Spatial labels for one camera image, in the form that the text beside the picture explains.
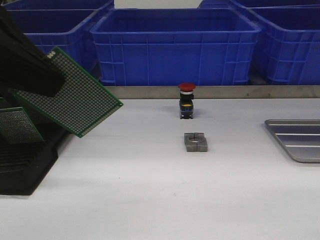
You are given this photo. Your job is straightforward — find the blue plastic crate centre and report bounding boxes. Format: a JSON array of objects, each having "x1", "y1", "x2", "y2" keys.
[{"x1": 90, "y1": 8, "x2": 261, "y2": 86}]

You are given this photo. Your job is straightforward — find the blue crate far back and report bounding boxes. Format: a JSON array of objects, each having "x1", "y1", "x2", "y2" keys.
[{"x1": 198, "y1": 0, "x2": 320, "y2": 9}]

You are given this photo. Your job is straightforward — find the blue plastic crate left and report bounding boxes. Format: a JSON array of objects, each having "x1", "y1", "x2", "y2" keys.
[{"x1": 8, "y1": 9, "x2": 100, "y2": 73}]

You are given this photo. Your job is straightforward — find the green perforated circuit board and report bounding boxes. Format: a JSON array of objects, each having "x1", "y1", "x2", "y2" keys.
[{"x1": 12, "y1": 46, "x2": 123, "y2": 138}]

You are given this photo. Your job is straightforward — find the green circuit board in rack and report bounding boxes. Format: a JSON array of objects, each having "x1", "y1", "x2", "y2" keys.
[{"x1": 0, "y1": 107, "x2": 44, "y2": 145}]

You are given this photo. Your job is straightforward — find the silver metal tray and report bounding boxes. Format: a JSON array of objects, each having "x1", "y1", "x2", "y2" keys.
[{"x1": 264, "y1": 119, "x2": 320, "y2": 163}]

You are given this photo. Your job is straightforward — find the blue crate back left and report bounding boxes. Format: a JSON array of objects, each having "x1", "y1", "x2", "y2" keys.
[{"x1": 3, "y1": 0, "x2": 115, "y2": 10}]

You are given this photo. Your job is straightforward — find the black slotted board rack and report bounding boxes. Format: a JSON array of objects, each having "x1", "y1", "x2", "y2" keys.
[{"x1": 0, "y1": 119, "x2": 70, "y2": 196}]

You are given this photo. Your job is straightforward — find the red emergency stop button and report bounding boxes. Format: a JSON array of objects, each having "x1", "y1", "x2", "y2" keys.
[{"x1": 178, "y1": 82, "x2": 196, "y2": 119}]

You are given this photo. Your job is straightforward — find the grey metal clamp block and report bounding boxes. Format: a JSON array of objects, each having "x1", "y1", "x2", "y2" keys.
[{"x1": 183, "y1": 132, "x2": 208, "y2": 152}]

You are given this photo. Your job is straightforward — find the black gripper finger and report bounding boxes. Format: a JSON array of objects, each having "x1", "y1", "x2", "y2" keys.
[{"x1": 0, "y1": 6, "x2": 65, "y2": 97}]

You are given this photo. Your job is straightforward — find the blue plastic crate right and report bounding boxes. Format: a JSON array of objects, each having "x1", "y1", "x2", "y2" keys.
[{"x1": 248, "y1": 7, "x2": 320, "y2": 86}]

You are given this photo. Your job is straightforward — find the blue plastic crate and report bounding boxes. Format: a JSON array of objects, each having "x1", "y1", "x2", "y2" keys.
[
  {"x1": 248, "y1": 7, "x2": 320, "y2": 86},
  {"x1": 8, "y1": 9, "x2": 100, "y2": 73},
  {"x1": 90, "y1": 8, "x2": 261, "y2": 86}
]

